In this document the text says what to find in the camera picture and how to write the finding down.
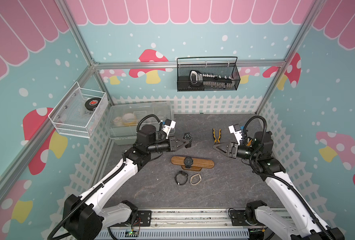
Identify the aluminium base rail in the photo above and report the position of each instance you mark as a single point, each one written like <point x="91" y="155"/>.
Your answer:
<point x="121" y="223"/>

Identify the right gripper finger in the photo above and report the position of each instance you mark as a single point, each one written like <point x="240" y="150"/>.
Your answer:
<point x="224" y="152"/>
<point x="221" y="146"/>

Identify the beige strap watch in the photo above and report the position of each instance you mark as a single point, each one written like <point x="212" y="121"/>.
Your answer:
<point x="195" y="179"/>

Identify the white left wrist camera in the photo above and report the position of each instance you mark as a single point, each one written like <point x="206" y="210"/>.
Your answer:
<point x="168" y="126"/>

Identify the wooden watch stand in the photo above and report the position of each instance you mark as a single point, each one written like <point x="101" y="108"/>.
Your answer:
<point x="198" y="164"/>

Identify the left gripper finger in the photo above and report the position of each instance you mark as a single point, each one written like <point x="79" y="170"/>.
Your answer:
<point x="181" y="145"/>
<point x="183" y="141"/>

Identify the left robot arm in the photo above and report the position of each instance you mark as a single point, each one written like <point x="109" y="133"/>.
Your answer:
<point x="84" y="216"/>

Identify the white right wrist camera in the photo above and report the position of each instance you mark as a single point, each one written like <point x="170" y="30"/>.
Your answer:
<point x="238" y="132"/>

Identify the black wire mesh basket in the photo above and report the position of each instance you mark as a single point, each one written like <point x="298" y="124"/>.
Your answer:
<point x="219" y="66"/>

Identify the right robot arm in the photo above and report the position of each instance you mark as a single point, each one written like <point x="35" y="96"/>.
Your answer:
<point x="254" y="145"/>

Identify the black tape roll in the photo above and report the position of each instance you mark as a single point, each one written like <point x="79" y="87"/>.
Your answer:
<point x="92" y="103"/>

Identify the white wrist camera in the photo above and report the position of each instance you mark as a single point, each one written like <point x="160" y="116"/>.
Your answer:
<point x="238" y="132"/>
<point x="168" y="126"/>

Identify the chunky black sport watch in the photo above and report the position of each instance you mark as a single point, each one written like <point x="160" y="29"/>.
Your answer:
<point x="188" y="162"/>

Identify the black silver tool in basket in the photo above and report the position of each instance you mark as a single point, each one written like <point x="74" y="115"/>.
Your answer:
<point x="198" y="79"/>

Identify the yellow black pliers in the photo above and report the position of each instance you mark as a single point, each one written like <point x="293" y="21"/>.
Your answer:
<point x="217" y="136"/>

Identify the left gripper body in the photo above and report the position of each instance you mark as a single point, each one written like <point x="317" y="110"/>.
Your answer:
<point x="162" y="146"/>

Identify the black band watch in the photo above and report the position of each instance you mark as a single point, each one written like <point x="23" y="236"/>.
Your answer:
<point x="188" y="136"/>

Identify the black round-face watch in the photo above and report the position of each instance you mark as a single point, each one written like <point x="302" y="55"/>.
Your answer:
<point x="181" y="178"/>

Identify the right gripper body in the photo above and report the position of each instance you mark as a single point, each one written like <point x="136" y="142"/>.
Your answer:
<point x="240" y="151"/>

